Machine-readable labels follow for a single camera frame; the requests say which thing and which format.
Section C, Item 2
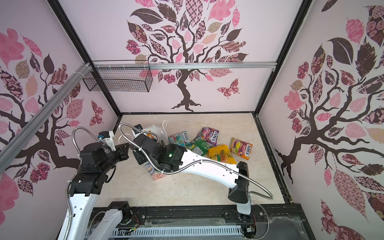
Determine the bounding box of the floral white paper bag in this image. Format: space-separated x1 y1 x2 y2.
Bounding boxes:
143 121 168 181

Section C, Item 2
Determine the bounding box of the orange white snack packet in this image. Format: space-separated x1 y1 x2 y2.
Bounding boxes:
146 134 158 140

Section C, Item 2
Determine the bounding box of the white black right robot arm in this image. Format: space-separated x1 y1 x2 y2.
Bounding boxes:
130 134 251 216

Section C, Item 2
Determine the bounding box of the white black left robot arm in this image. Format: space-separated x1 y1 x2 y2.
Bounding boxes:
58 143 130 240

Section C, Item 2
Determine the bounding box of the teal Fox's candy bag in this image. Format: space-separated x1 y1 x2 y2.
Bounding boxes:
168 131 190 147

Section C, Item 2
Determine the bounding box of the purple Fox's candy bag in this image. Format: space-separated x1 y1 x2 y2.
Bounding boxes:
197 127 220 146

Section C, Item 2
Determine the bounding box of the yellow snack bag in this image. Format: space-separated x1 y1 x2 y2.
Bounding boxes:
208 145 237 165

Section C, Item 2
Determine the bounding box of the orange Fox's candy bag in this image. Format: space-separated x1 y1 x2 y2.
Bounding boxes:
230 138 253 160

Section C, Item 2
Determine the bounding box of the green snack packet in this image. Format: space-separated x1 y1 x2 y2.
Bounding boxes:
187 137 213 156

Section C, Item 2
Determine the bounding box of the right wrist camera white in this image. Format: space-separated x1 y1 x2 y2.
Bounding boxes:
132 124 143 138

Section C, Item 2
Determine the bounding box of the left metal cable conduit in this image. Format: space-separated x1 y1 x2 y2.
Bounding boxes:
62 125 101 240

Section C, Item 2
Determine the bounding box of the metal cable conduit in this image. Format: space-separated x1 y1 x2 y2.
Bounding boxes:
117 122 275 240
62 125 101 240

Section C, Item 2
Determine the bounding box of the black wire basket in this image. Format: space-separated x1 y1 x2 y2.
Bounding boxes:
83 60 153 93

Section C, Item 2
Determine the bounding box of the white slotted cable duct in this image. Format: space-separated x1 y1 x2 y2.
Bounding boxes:
103 226 243 240

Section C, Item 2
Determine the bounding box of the aluminium rail left wall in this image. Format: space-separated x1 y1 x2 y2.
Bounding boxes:
1 63 91 173

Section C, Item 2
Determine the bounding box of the aluminium rail wall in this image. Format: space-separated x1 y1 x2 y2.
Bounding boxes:
1 63 91 173
94 62 277 70

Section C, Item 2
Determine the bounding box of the aluminium rail back wall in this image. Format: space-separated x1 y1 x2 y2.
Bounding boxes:
94 62 277 70

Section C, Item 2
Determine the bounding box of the right metal cable conduit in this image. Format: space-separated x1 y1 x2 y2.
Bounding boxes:
117 122 275 240

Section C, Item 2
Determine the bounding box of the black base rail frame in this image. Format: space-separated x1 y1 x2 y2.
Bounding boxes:
83 201 315 240

